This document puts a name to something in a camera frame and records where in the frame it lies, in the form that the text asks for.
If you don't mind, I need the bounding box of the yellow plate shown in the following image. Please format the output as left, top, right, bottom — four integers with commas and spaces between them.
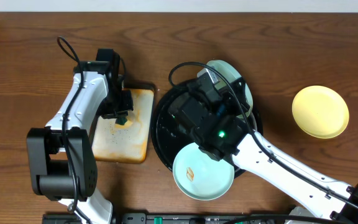
291, 85, 349, 139

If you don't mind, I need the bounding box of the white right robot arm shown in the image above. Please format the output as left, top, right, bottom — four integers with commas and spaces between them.
188, 80, 358, 223

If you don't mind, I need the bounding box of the green yellow scrub sponge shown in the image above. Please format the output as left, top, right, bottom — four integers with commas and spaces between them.
115, 116, 128, 126

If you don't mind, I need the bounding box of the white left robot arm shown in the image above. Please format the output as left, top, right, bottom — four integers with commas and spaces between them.
26, 58, 134, 223

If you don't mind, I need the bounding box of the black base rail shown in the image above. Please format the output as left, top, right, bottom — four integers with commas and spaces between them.
42, 212, 295, 224

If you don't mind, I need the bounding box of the light blue plate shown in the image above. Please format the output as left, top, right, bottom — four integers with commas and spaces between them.
207, 60, 254, 117
172, 143, 235, 201

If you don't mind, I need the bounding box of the round black tray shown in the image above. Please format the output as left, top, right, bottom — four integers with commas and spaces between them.
151, 88, 247, 169

